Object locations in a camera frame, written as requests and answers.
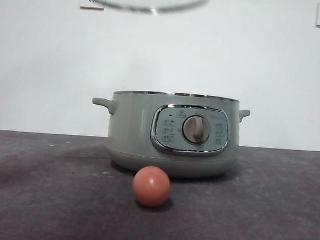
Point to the glass lid with green knob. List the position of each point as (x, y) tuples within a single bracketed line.
[(135, 8)]

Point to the pale green electric cooking pot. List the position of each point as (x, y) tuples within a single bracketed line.
[(131, 134)]

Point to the brown egg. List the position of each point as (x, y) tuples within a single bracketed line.
[(151, 186)]

